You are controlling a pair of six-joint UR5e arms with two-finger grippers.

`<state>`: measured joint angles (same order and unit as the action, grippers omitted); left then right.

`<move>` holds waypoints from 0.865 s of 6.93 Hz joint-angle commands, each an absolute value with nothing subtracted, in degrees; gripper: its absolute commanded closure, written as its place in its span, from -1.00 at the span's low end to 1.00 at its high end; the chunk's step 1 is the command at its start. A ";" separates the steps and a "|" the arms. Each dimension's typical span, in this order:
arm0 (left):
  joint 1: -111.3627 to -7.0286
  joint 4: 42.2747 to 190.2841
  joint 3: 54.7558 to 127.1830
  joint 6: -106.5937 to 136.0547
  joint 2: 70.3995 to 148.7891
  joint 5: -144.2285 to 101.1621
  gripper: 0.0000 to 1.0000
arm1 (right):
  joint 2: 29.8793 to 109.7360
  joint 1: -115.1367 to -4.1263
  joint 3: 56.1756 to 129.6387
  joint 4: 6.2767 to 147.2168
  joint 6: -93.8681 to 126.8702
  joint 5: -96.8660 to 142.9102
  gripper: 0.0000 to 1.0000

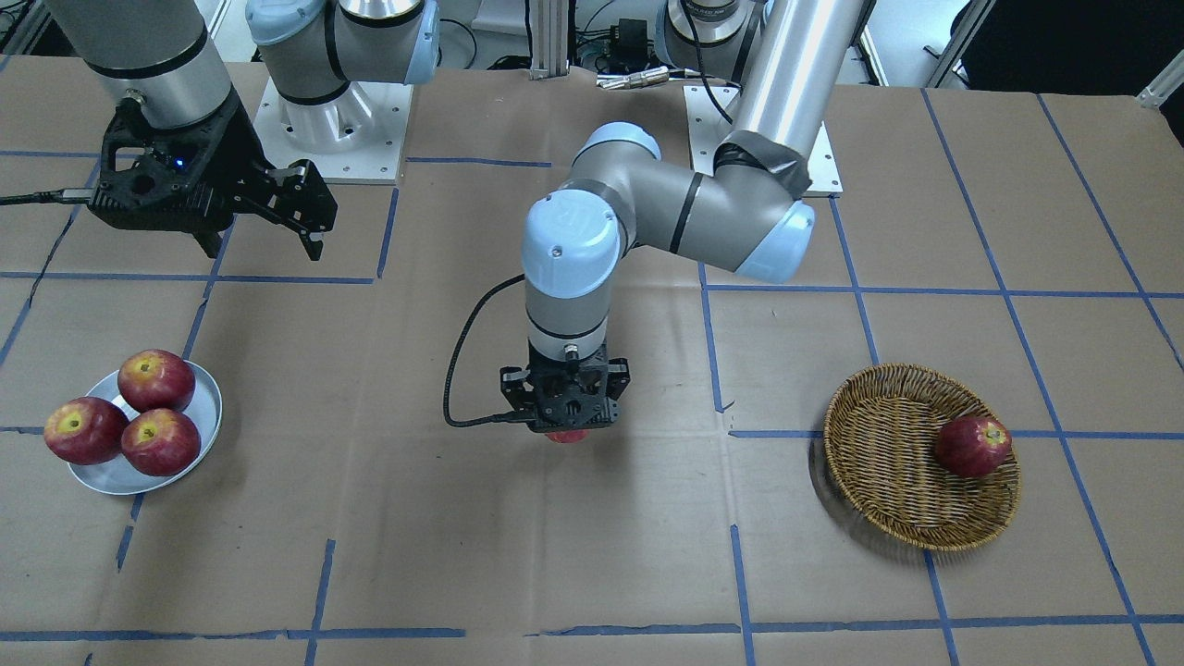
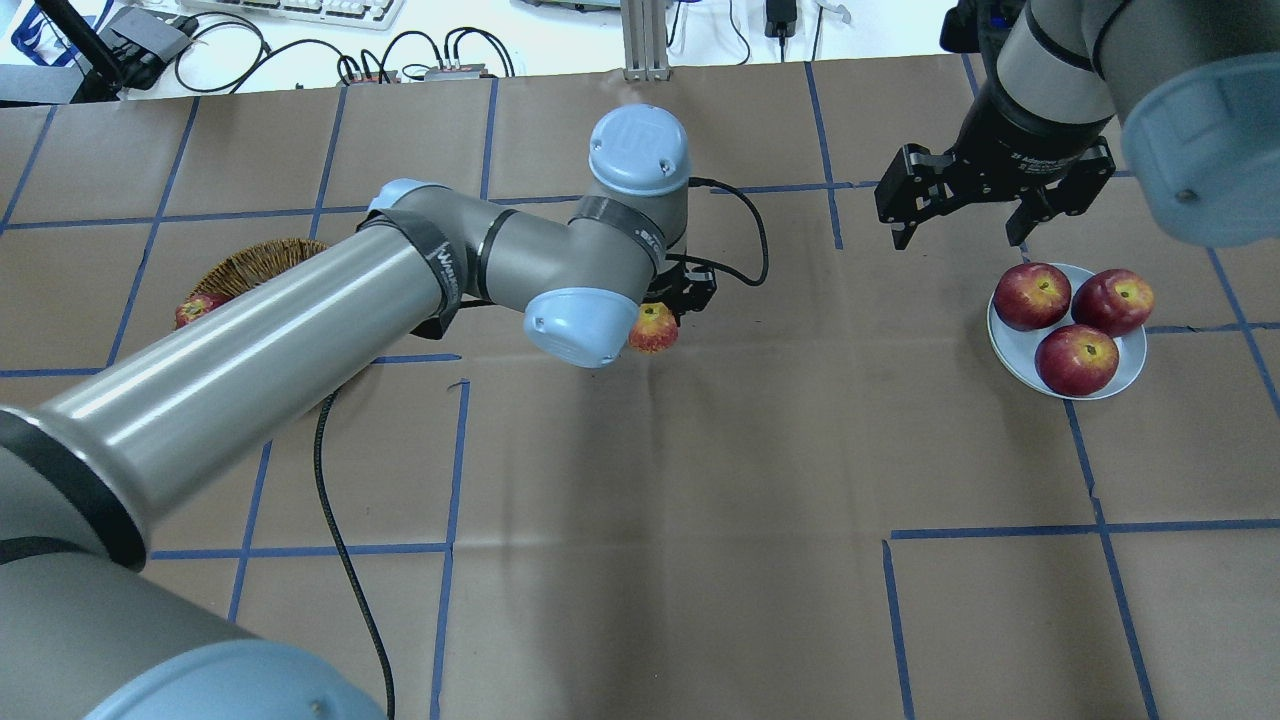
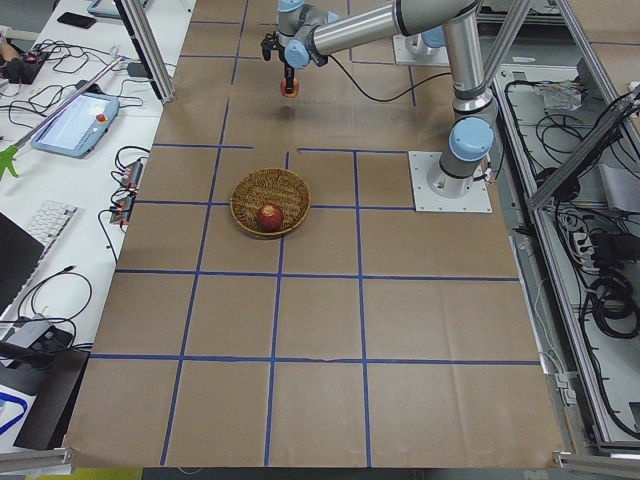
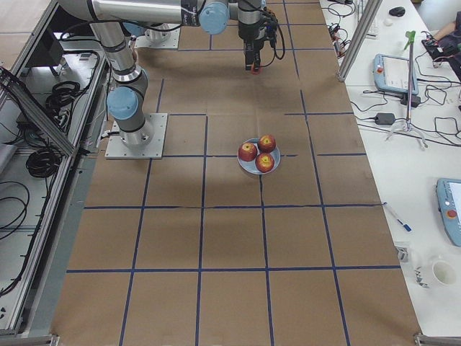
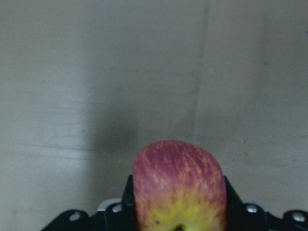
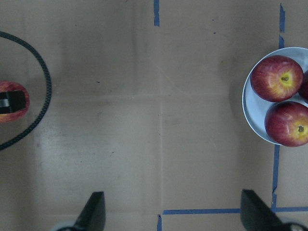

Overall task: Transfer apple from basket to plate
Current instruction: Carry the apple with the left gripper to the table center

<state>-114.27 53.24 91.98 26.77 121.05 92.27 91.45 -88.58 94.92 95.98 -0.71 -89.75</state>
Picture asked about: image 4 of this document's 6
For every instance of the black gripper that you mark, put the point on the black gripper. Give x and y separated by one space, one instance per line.
251 35

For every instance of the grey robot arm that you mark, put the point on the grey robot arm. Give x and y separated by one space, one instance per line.
106 18

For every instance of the red apple plate right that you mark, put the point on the red apple plate right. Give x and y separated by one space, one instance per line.
267 143

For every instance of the red apple plate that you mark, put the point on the red apple plate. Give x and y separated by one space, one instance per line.
267 143
264 162
247 152

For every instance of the red apple plate left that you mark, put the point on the red apple plate left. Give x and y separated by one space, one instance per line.
247 152

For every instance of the red apple plate front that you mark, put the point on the red apple plate front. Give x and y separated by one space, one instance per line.
264 162

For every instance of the black power brick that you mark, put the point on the black power brick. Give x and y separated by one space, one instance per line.
384 118

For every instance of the black computer mouse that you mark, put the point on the black computer mouse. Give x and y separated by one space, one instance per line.
398 11

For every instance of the silver tripod stand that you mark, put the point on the silver tripod stand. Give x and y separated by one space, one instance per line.
406 127

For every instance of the teach pendant upper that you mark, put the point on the teach pendant upper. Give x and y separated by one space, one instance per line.
391 73

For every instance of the teach pendant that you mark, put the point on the teach pendant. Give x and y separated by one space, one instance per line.
448 196
391 73

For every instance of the blue white pen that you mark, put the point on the blue white pen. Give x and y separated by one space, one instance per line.
393 213

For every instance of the teach pendant lower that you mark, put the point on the teach pendant lower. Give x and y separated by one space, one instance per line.
448 196

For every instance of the white cup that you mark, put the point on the white cup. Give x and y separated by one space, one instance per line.
442 274

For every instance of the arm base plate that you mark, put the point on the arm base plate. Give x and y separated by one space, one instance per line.
158 40
146 143

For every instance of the aluminium frame post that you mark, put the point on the aluminium frame post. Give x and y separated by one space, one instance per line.
358 37

